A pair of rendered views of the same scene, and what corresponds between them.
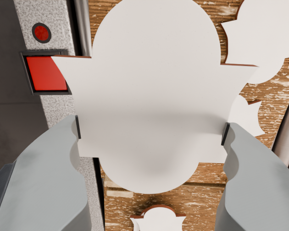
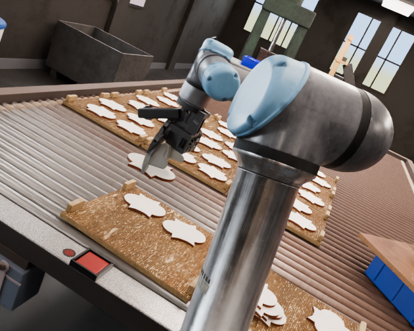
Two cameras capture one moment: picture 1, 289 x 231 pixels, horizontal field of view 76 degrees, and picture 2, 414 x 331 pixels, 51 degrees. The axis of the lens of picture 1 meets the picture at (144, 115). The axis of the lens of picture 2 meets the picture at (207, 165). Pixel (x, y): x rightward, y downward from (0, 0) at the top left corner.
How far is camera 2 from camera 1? 1.12 m
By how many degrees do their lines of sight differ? 79
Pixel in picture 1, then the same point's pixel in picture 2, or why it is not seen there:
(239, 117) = (179, 226)
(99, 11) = (87, 225)
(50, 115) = (116, 290)
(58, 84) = (102, 263)
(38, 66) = (85, 261)
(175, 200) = not seen: hidden behind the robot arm
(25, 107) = not seen: outside the picture
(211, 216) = not seen: hidden behind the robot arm
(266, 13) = (135, 199)
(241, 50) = (145, 209)
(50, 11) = (64, 242)
